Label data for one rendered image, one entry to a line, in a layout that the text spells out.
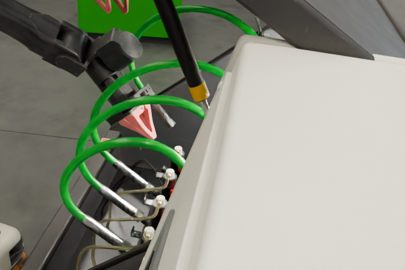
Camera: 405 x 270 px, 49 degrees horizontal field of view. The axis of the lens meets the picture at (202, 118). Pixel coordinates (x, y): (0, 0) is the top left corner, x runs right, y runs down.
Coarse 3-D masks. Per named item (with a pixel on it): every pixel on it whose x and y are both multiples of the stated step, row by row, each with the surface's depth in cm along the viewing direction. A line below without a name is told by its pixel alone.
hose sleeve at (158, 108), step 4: (152, 104) 102; (156, 104) 102; (156, 108) 101; (160, 108) 102; (156, 112) 102; (160, 112) 101; (164, 112) 102; (160, 116) 102; (164, 116) 101; (168, 116) 102; (164, 120) 102; (168, 120) 102
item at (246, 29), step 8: (176, 8) 88; (184, 8) 87; (192, 8) 86; (200, 8) 85; (208, 8) 84; (216, 8) 84; (152, 16) 92; (224, 16) 83; (232, 16) 82; (144, 24) 94; (152, 24) 93; (240, 24) 82; (136, 32) 96; (248, 32) 82; (136, 80) 101
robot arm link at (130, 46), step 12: (108, 36) 83; (120, 36) 83; (132, 36) 86; (96, 48) 84; (108, 48) 83; (120, 48) 82; (132, 48) 84; (60, 60) 83; (72, 60) 83; (84, 60) 86; (108, 60) 85; (120, 60) 84; (132, 60) 84; (72, 72) 86
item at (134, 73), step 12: (168, 60) 75; (132, 72) 76; (144, 72) 76; (216, 72) 74; (120, 84) 78; (108, 96) 80; (96, 108) 81; (96, 132) 84; (108, 156) 87; (120, 168) 87; (132, 180) 88; (144, 180) 89
